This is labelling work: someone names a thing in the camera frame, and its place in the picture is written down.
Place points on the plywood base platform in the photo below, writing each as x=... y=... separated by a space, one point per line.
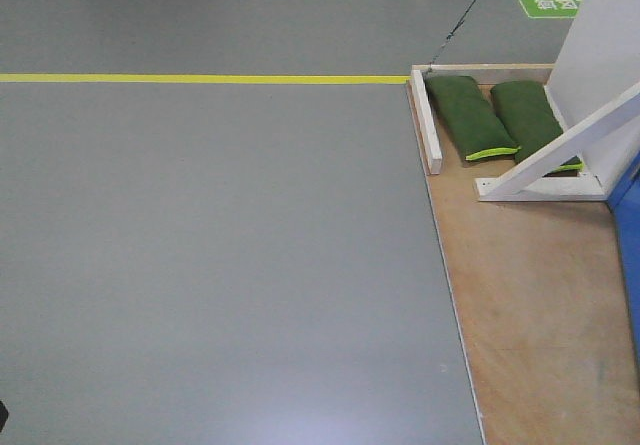
x=539 y=297

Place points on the black object at edge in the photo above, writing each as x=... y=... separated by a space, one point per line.
x=4 y=415

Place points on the right green sandbag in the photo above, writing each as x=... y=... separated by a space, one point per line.
x=524 y=110

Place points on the white wooden border rail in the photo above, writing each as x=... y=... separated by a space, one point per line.
x=426 y=133

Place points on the blue door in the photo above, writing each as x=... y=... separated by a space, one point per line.
x=624 y=204

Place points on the green floor sign sticker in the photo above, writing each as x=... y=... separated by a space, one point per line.
x=550 y=9

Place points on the green sandbag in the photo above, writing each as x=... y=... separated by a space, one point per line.
x=524 y=110
x=475 y=129

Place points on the white wooden diagonal brace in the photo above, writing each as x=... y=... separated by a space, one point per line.
x=528 y=181

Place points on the left green sandbag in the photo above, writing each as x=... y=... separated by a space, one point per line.
x=475 y=129

